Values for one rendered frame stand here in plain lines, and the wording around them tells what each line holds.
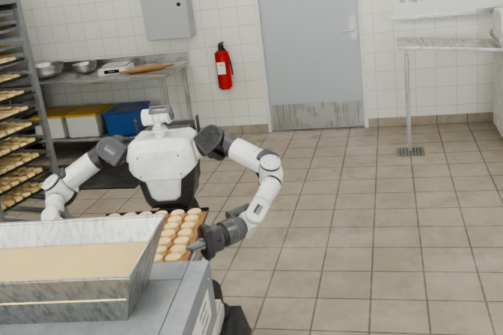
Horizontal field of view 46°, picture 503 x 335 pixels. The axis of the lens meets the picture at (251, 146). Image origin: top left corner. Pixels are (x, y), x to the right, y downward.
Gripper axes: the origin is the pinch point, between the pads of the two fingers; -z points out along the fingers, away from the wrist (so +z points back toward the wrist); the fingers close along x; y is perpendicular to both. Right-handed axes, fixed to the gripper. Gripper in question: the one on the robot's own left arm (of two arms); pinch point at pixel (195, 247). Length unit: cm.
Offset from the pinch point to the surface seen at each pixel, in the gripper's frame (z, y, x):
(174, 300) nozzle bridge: -36, 50, 18
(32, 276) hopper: -58, 30, 27
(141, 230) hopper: -33, 33, 29
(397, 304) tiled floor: 133, -27, -99
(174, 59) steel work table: 246, -410, -7
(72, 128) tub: 136, -458, -63
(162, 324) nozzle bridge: -43, 56, 18
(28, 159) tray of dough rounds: 1, -168, -2
